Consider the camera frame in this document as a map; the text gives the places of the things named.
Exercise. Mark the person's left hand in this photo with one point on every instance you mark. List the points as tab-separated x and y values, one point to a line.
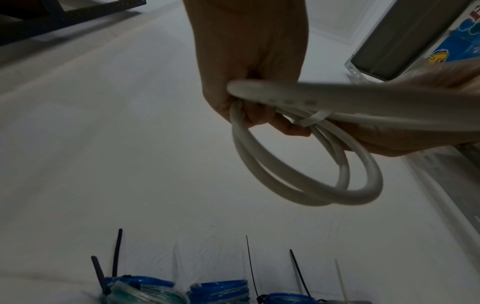
247	44

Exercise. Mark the person's right hand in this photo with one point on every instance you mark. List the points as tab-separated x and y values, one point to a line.
412	139

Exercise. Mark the curled black cable tie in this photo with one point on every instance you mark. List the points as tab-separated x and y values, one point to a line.
117	252

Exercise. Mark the white perforated shelf upright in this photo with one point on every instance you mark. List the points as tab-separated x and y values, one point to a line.
442	178

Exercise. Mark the grey shelf board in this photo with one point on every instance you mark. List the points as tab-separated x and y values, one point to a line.
405	38

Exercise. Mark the blue printed box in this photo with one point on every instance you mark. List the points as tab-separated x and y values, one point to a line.
461	44

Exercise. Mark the black metal frame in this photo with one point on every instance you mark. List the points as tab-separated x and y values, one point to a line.
75	14

